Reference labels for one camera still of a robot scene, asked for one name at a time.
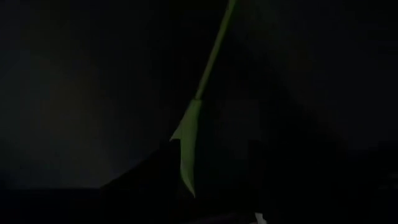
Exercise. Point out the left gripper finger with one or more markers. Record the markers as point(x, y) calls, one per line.
point(149, 174)

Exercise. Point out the white artificial tulip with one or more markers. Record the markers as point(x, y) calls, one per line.
point(189, 140)

